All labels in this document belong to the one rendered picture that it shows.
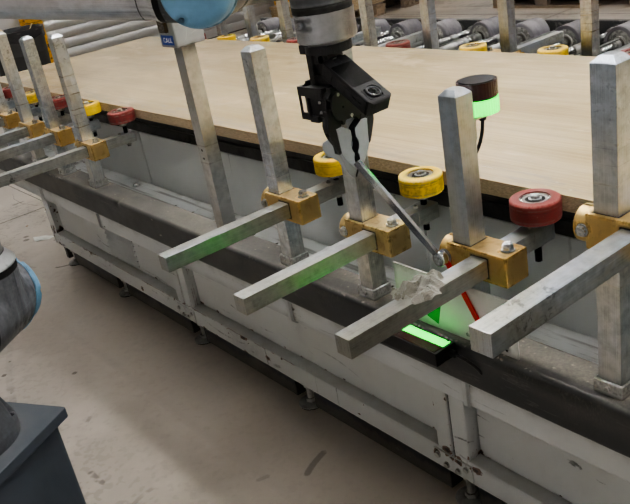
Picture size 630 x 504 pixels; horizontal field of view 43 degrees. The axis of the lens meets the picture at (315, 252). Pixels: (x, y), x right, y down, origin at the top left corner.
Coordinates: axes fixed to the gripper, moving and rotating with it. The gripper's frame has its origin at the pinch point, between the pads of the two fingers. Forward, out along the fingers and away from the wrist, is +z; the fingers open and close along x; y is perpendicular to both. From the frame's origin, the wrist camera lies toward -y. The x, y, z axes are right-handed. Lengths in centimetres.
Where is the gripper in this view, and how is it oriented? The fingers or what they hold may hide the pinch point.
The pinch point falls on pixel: (357, 169)
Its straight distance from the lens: 125.7
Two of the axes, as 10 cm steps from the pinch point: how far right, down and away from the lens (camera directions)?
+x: -7.7, 3.8, -5.1
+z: 1.7, 9.0, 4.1
